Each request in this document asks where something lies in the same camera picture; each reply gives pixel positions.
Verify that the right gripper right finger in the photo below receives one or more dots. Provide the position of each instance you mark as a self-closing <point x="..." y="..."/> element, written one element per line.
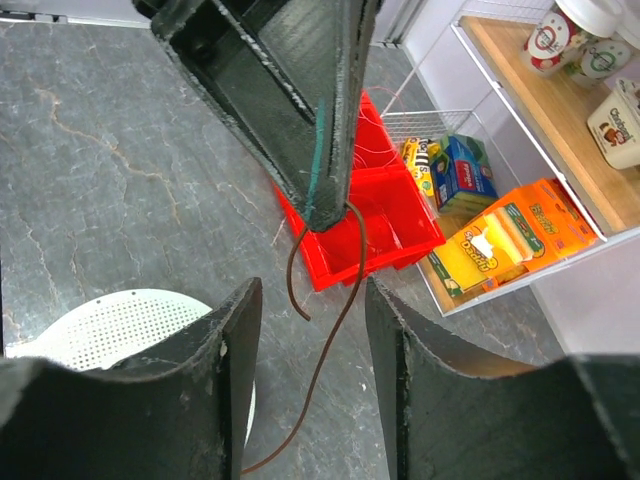
<point x="450" y="409"/>

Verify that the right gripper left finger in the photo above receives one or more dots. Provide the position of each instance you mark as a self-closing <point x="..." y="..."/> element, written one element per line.
<point x="176" y="410"/>

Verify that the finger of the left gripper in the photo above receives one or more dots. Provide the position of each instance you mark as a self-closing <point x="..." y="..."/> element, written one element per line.
<point x="331" y="163"/>
<point x="242" y="77"/>

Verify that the white perforated spool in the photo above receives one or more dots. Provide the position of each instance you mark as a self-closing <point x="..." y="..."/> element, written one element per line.
<point x="164" y="332"/>

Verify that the yellow candy pack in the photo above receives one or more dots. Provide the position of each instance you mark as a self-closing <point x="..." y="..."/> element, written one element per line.
<point x="417" y="154"/>

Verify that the blue green sponge pack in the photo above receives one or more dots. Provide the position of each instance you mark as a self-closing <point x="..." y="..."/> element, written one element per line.
<point x="462" y="176"/>

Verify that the red compartment bin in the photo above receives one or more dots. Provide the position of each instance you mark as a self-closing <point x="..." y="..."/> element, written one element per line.
<point x="400" y="226"/>

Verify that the orange yellow sponge box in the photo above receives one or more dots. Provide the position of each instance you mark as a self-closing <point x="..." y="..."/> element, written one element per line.
<point x="528" y="229"/>

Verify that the white paper cup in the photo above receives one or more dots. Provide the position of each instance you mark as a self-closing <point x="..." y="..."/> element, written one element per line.
<point x="565" y="29"/>

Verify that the white pudding cup pack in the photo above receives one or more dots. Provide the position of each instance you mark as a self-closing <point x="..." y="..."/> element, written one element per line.
<point x="614" y="125"/>

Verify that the white wire wooden shelf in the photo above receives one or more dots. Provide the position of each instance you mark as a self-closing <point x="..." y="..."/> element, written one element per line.
<point x="465" y="54"/>

